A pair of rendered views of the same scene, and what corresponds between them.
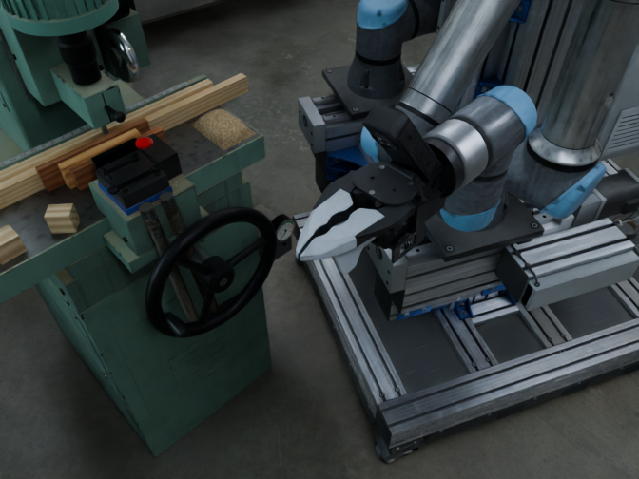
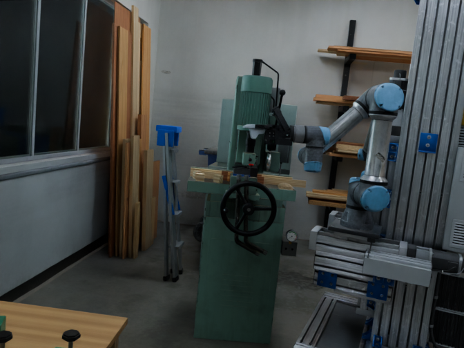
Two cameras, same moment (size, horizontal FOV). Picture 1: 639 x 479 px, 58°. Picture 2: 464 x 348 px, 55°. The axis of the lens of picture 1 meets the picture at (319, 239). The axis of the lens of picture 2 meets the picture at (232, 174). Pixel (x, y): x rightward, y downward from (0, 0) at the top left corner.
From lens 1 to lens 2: 1.63 m
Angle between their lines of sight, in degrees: 53
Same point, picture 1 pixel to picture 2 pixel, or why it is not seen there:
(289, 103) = not seen: hidden behind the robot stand
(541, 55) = (405, 177)
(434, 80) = not seen: hidden behind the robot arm
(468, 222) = (306, 166)
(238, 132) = (287, 186)
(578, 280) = (389, 264)
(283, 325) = (290, 337)
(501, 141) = (311, 131)
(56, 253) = (210, 185)
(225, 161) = (277, 191)
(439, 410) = not seen: outside the picture
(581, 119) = (369, 161)
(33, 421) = (164, 308)
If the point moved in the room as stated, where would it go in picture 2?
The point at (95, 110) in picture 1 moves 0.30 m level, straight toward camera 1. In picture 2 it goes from (246, 159) to (230, 161)
